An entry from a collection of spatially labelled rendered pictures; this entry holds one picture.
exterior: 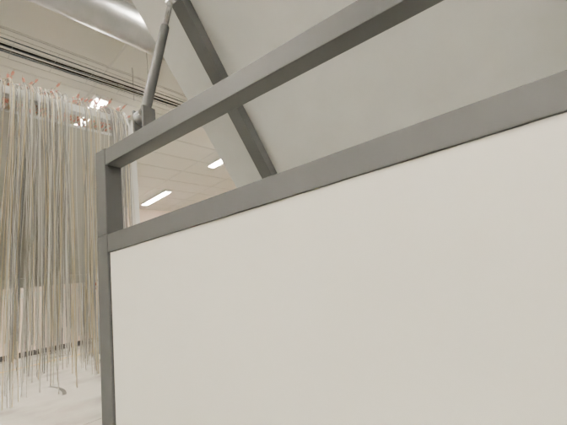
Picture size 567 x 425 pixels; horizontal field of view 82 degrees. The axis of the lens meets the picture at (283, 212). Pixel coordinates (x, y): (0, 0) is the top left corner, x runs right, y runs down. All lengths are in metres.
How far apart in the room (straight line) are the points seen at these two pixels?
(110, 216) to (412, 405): 0.66
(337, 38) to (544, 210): 0.33
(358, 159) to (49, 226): 1.10
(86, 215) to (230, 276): 0.95
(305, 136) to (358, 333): 0.71
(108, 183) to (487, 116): 0.72
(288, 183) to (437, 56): 0.59
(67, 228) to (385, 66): 1.14
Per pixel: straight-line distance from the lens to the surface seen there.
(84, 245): 1.37
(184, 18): 1.09
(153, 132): 0.72
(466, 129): 0.41
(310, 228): 0.45
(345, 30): 0.51
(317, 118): 1.00
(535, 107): 0.42
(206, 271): 0.56
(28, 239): 1.33
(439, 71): 0.95
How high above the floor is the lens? 0.64
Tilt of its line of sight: 12 degrees up
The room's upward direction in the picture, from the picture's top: 9 degrees counter-clockwise
